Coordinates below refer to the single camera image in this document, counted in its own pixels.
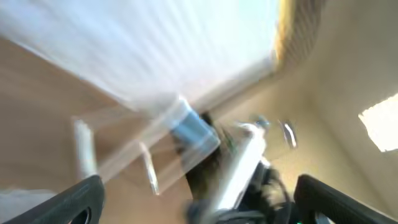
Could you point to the white and blue stand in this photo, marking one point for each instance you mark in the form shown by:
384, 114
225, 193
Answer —
194, 129

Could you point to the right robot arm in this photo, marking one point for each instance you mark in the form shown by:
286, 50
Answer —
242, 168

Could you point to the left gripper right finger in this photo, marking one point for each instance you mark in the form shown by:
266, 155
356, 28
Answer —
323, 199

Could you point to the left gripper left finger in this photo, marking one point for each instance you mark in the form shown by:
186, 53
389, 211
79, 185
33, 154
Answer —
71, 199

